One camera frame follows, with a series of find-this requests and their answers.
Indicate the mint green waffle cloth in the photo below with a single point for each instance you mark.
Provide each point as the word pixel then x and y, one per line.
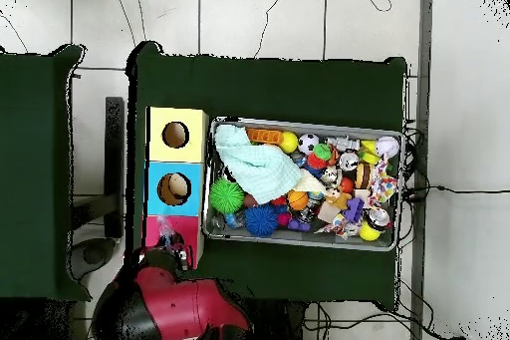
pixel 259 168

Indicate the orange plastic brick toy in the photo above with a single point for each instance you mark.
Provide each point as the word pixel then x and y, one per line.
pixel 263 136

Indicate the brown plush monkey toy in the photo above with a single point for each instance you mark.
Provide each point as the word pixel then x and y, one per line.
pixel 338 198

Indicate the dark grey round base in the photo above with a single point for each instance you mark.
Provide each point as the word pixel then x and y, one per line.
pixel 93 256

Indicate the wooden box with three holes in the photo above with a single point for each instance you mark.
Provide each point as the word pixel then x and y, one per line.
pixel 157 154

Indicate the black upright panel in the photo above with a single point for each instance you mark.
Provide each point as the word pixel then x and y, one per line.
pixel 114 156

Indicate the white baseball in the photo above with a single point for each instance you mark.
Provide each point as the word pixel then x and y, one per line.
pixel 387 146

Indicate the small orange basketball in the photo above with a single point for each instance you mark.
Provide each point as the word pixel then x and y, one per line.
pixel 298 199

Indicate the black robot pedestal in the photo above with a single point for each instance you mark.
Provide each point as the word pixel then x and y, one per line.
pixel 279 324

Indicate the dark green tablecloth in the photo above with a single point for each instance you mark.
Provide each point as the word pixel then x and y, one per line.
pixel 259 88
pixel 32 196

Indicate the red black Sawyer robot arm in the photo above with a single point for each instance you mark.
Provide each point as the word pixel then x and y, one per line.
pixel 175 308

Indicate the green spiky creature toy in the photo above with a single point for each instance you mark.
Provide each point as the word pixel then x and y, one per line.
pixel 322 151

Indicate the yellow plastic ball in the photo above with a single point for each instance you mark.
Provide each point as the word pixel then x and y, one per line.
pixel 289 142

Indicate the grey metal bar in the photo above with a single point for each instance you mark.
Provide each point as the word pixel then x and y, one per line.
pixel 425 37

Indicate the blue spiky rubber ball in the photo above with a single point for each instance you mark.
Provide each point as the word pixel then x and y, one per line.
pixel 261 219

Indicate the small soccer ball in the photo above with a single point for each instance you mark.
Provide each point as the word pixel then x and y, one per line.
pixel 308 143

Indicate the green spiky rubber ball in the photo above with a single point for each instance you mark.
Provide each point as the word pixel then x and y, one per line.
pixel 226 196

